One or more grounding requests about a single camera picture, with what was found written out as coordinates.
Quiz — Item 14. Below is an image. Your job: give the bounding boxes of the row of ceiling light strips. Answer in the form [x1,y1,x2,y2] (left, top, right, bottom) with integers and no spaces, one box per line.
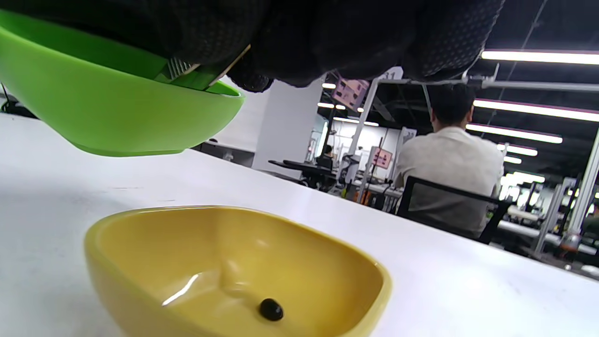
[318,49,599,188]

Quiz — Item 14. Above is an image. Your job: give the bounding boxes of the person's right hand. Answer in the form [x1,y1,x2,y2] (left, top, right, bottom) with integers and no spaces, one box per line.
[0,0,506,93]

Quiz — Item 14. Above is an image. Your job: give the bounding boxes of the metal tweezers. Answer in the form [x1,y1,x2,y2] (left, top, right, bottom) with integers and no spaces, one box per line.
[157,44,251,92]

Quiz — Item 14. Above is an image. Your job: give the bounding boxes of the small pink sign board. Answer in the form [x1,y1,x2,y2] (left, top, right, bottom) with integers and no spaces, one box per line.
[372,147,393,169]

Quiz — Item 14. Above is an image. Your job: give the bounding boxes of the large pink sign board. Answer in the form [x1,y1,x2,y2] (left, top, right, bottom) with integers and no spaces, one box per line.
[332,79,370,110]

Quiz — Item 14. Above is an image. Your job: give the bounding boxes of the green dish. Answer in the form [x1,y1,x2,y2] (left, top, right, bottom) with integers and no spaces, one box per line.
[0,9,245,157]

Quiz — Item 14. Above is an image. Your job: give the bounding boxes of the single dark coffee bean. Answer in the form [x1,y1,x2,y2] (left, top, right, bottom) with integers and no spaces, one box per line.
[260,298,284,322]

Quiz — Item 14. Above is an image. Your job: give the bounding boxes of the black mesh office chair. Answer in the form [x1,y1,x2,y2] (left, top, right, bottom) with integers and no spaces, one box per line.
[397,176,513,245]

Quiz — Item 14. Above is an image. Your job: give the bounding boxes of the yellow small dish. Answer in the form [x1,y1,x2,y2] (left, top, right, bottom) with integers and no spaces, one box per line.
[84,206,393,337]

